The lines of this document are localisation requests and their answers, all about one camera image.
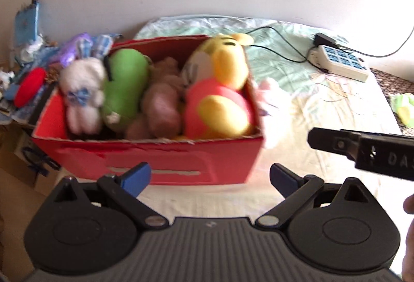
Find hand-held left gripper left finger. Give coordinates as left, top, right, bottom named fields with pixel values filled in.
left=52, top=162, right=169, bottom=231

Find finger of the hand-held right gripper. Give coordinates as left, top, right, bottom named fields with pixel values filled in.
left=307, top=128, right=361, bottom=160

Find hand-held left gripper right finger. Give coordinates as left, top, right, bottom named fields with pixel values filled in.
left=255, top=163, right=376, bottom=229

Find red cardboard box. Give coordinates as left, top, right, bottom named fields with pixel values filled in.
left=31, top=34, right=264, bottom=186

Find white fluffy plush toy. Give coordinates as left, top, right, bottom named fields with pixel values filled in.
left=254, top=78, right=292, bottom=150

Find mauve plush bunny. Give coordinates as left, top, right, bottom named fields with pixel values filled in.
left=125, top=57, right=185, bottom=140

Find green plush toy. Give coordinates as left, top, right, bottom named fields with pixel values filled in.
left=101, top=48, right=150, bottom=133

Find yellow tiger plush toy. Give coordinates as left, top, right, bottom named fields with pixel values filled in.
left=181, top=33, right=255, bottom=140

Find small white plush bear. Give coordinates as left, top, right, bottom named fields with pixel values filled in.
left=59, top=57, right=107, bottom=136

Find green yellow cloth item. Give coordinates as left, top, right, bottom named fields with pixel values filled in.
left=390, top=93, right=414, bottom=128

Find white power strip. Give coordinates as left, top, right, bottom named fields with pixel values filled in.
left=307, top=44, right=370, bottom=82

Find dark patterned cloth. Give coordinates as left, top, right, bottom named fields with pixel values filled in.
left=369, top=68, right=414, bottom=137

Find black power adapter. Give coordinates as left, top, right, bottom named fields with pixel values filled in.
left=314, top=32, right=340, bottom=49

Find cardboard carton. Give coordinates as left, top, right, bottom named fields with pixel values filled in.
left=0, top=123, right=63, bottom=270

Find blue patterned packet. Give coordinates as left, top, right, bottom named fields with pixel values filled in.
left=91, top=33, right=122, bottom=60

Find red round object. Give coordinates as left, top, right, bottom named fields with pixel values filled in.
left=13, top=68, right=48, bottom=107

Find purple packet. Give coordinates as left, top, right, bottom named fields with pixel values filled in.
left=52, top=32, right=94, bottom=68

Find blue plastic bag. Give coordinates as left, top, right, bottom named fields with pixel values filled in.
left=13, top=0, right=45, bottom=53

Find blue packing strap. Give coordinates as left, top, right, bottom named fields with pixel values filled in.
left=23, top=145, right=61, bottom=176

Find grey power cable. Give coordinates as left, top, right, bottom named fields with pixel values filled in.
left=336, top=26, right=414, bottom=58

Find thin black cable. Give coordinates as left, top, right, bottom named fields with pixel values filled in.
left=241, top=26, right=327, bottom=71

